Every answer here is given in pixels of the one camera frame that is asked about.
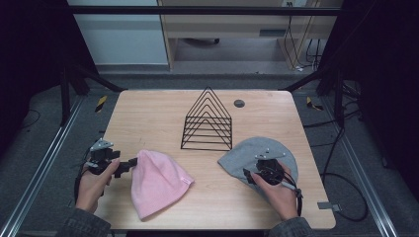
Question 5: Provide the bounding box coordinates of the aluminium floor rail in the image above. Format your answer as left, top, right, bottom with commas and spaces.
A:
320, 97, 399, 237
0, 95, 85, 237

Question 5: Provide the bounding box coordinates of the gray metal bracket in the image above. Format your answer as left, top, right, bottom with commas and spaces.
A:
316, 200, 343, 212

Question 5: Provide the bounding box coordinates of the white cabinet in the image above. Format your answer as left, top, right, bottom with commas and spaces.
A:
67, 0, 170, 66

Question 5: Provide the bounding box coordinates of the person's right hand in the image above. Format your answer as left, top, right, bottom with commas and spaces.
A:
250, 161, 299, 221

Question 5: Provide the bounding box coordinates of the yellow hanging cable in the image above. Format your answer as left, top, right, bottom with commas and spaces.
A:
293, 0, 322, 68

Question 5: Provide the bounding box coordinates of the black diagonal frame strut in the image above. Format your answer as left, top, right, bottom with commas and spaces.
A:
280, 67, 330, 93
67, 63, 127, 93

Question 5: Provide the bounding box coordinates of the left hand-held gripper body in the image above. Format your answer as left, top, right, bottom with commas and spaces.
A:
83, 137, 122, 176

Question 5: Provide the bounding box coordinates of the person's left hand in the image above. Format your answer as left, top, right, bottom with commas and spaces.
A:
74, 157, 122, 214

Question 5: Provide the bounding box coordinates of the yellow black tape strip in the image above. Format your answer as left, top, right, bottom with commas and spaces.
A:
305, 96, 324, 112
94, 95, 109, 114

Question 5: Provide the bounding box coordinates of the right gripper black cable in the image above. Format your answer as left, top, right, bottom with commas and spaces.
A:
281, 171, 304, 217

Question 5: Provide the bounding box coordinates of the pink knit beanie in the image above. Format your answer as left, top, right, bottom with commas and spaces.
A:
130, 149, 196, 221

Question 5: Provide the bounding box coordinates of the black wire triangle rack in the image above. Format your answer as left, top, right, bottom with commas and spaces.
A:
180, 86, 233, 152

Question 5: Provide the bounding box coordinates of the black upright frame post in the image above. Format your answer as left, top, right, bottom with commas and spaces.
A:
59, 67, 72, 127

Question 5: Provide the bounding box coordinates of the light wooden desk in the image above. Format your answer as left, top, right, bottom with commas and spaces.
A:
157, 0, 344, 71

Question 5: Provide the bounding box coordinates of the dark curtain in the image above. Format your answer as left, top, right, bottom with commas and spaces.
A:
0, 0, 100, 156
317, 0, 419, 192

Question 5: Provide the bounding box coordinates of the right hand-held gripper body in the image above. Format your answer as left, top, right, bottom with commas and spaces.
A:
254, 147, 287, 186

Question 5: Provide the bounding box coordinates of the black looped floor cable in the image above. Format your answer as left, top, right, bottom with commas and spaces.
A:
320, 126, 370, 222

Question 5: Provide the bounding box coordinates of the black horizontal frame bar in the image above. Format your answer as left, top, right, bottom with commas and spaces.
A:
67, 4, 344, 17

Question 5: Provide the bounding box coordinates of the gray knit beanie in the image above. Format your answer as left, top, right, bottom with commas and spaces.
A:
216, 136, 299, 198

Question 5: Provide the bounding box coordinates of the black hanging cable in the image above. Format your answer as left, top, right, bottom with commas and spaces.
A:
285, 1, 300, 68

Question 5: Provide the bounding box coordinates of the thin black floor cable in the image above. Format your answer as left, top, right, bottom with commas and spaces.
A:
19, 108, 42, 130

